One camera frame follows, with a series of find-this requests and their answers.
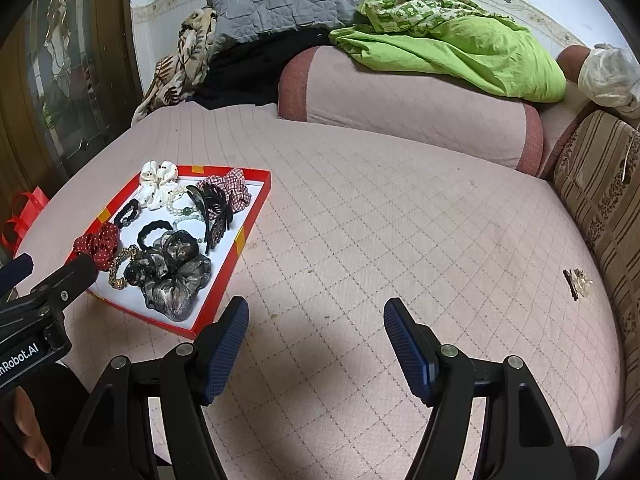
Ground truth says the red plaid scrunchie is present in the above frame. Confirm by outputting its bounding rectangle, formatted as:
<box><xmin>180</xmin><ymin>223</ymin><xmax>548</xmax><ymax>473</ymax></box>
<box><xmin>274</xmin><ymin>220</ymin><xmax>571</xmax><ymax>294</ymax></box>
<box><xmin>195</xmin><ymin>167</ymin><xmax>254</xmax><ymax>213</ymax></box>

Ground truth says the black sheer scrunchie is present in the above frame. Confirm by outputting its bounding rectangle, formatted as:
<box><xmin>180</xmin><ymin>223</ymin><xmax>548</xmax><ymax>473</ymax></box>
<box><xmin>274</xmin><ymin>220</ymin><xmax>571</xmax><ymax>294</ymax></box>
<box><xmin>122</xmin><ymin>230</ymin><xmax>213</xmax><ymax>322</ymax></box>

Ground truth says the pink bolster pillow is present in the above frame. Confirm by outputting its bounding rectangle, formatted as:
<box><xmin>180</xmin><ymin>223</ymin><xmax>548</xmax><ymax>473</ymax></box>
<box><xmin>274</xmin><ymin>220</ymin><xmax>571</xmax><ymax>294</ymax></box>
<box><xmin>277</xmin><ymin>45</ymin><xmax>545</xmax><ymax>177</ymax></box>
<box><xmin>539</xmin><ymin>45</ymin><xmax>598</xmax><ymax>177</ymax></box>

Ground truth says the black cloth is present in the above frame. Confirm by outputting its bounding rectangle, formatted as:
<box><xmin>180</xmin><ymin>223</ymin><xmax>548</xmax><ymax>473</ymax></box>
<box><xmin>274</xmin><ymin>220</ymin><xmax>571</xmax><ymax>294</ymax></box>
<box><xmin>192</xmin><ymin>27</ymin><xmax>336</xmax><ymax>111</ymax></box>

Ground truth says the pearl bead bracelet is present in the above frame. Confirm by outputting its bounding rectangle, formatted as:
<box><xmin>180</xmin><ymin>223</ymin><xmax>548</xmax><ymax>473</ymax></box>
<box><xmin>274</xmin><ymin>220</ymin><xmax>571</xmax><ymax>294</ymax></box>
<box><xmin>167</xmin><ymin>199</ymin><xmax>208</xmax><ymax>246</ymax></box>

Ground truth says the red cardboard box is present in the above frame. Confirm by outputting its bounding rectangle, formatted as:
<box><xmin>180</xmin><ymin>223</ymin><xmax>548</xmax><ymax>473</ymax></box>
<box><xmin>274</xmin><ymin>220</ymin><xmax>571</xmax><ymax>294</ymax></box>
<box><xmin>67</xmin><ymin>164</ymin><xmax>272</xmax><ymax>341</ymax></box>

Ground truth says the red polka dot scrunchie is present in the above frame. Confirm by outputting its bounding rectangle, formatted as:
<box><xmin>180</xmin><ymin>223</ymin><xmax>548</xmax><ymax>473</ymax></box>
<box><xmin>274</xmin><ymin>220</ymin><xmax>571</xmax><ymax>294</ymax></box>
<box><xmin>72</xmin><ymin>221</ymin><xmax>122</xmax><ymax>272</ymax></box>

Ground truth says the brown striped cushion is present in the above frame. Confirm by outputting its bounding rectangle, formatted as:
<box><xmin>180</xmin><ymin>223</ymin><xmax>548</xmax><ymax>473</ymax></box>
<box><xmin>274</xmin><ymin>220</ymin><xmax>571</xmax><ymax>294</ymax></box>
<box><xmin>550</xmin><ymin>107</ymin><xmax>640</xmax><ymax>431</ymax></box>

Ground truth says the beaded hair clip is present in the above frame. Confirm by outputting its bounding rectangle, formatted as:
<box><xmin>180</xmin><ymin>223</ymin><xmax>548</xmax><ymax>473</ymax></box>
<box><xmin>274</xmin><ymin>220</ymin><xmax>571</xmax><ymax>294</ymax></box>
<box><xmin>562</xmin><ymin>267</ymin><xmax>594</xmax><ymax>302</ymax></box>

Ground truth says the gold and black bracelet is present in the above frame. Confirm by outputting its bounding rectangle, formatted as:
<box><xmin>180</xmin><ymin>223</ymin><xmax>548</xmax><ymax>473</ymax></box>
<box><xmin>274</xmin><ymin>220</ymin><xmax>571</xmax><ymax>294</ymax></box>
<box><xmin>106</xmin><ymin>244</ymin><xmax>143</xmax><ymax>292</ymax></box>

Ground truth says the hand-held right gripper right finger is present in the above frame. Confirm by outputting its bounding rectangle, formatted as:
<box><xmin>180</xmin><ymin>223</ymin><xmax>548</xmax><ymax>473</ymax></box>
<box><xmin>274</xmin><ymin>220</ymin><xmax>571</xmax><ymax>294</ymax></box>
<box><xmin>382</xmin><ymin>297</ymin><xmax>573</xmax><ymax>480</ymax></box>

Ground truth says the green patterned cloth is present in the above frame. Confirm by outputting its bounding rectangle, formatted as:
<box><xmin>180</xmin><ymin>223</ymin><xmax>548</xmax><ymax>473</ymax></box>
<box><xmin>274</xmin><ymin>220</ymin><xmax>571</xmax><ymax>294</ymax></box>
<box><xmin>357</xmin><ymin>0</ymin><xmax>516</xmax><ymax>38</ymax></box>

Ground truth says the red bag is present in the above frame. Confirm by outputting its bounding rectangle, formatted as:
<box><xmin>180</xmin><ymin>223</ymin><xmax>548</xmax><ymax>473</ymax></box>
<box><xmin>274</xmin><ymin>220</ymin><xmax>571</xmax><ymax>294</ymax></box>
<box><xmin>0</xmin><ymin>187</ymin><xmax>51</xmax><ymax>256</ymax></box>

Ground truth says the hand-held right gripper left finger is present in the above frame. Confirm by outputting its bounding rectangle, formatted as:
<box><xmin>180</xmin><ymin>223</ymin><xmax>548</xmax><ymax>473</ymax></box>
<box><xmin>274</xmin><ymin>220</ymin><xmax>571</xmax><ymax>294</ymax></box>
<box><xmin>57</xmin><ymin>296</ymin><xmax>250</xmax><ymax>480</ymax></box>

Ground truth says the person's left hand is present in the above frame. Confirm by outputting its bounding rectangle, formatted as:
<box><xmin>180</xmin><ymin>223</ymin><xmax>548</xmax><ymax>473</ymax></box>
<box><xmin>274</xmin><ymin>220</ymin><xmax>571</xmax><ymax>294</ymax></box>
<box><xmin>0</xmin><ymin>387</ymin><xmax>53</xmax><ymax>475</ymax></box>

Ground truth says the wooden door with glass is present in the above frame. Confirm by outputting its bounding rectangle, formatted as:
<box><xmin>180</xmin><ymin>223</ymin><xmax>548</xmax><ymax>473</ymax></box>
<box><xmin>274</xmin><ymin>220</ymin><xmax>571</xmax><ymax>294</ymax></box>
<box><xmin>0</xmin><ymin>0</ymin><xmax>146</xmax><ymax>201</ymax></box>

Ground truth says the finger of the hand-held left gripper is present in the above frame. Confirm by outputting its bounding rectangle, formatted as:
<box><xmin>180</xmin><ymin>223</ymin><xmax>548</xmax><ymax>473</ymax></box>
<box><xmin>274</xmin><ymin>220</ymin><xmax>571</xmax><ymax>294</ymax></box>
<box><xmin>0</xmin><ymin>254</ymin><xmax>34</xmax><ymax>291</ymax></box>
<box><xmin>30</xmin><ymin>255</ymin><xmax>99</xmax><ymax>311</ymax></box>

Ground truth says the black hair tie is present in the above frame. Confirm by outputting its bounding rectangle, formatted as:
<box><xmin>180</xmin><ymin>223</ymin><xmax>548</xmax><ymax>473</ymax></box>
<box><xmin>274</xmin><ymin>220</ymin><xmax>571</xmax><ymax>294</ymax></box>
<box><xmin>136</xmin><ymin>220</ymin><xmax>176</xmax><ymax>251</ymax></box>
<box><xmin>111</xmin><ymin>198</ymin><xmax>142</xmax><ymax>228</ymax></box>

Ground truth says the pink quilted bed mat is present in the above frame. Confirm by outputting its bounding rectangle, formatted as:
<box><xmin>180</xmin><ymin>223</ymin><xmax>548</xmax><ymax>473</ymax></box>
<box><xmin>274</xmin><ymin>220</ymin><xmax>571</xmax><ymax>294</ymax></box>
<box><xmin>15</xmin><ymin>102</ymin><xmax>628</xmax><ymax>480</ymax></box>

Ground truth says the green blanket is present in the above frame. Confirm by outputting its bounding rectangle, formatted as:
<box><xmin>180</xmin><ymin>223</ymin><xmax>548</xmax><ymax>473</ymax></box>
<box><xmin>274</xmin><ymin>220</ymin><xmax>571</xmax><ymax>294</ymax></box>
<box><xmin>328</xmin><ymin>0</ymin><xmax>567</xmax><ymax>104</ymax></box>

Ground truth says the black hair claw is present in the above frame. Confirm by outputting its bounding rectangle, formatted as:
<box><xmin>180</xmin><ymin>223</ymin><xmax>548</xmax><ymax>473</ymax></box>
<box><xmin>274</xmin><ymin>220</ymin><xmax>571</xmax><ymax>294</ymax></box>
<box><xmin>186</xmin><ymin>183</ymin><xmax>236</xmax><ymax>251</ymax></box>

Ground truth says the leaf print blanket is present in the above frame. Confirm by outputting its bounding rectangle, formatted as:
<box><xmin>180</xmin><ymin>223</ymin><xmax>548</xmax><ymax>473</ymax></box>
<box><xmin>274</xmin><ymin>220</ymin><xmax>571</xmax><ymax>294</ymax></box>
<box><xmin>131</xmin><ymin>6</ymin><xmax>221</xmax><ymax>126</ymax></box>

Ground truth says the white plastic bag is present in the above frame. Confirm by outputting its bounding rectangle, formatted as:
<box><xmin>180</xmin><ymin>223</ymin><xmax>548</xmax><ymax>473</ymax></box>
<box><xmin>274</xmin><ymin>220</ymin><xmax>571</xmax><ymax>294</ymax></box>
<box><xmin>578</xmin><ymin>43</ymin><xmax>640</xmax><ymax>120</ymax></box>

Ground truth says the white scrunchie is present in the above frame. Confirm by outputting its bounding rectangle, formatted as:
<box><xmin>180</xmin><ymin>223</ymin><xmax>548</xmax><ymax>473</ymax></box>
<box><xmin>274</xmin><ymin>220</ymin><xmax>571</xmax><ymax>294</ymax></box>
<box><xmin>138</xmin><ymin>160</ymin><xmax>187</xmax><ymax>211</ymax></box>

